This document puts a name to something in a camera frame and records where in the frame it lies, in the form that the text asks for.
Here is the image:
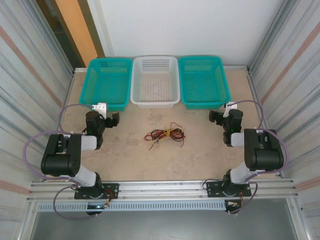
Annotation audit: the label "teal plastic basket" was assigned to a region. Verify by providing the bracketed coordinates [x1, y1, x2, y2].
[177, 55, 232, 111]
[79, 57, 134, 113]

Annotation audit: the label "white plastic basket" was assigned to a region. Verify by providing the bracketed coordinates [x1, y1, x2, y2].
[129, 55, 181, 109]

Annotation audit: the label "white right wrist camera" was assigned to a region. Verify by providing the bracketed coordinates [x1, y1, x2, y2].
[223, 101, 238, 118]

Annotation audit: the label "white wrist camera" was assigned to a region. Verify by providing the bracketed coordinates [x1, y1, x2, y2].
[91, 102, 108, 119]
[223, 101, 238, 118]

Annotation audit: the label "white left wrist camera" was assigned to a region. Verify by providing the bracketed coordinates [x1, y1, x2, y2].
[91, 102, 108, 119]

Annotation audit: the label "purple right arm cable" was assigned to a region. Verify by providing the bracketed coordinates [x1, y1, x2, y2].
[229, 99, 291, 215]

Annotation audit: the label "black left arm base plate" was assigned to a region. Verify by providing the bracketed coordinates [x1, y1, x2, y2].
[74, 183, 120, 200]

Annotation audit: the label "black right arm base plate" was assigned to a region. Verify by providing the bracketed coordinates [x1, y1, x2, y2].
[205, 180, 252, 198]

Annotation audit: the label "red black power wires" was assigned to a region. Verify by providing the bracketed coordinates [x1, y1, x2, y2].
[104, 189, 119, 209]
[224, 191, 248, 210]

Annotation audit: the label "striped enclosure side panel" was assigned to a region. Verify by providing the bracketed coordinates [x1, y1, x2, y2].
[247, 0, 320, 223]
[0, 0, 76, 223]

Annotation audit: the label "aluminium mounting rail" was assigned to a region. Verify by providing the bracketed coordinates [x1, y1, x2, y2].
[29, 177, 300, 202]

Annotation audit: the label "grey slotted cable duct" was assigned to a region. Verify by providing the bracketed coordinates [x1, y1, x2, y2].
[36, 201, 227, 213]

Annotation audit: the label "wooden door frame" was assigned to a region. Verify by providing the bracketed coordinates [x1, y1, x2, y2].
[48, 0, 106, 68]

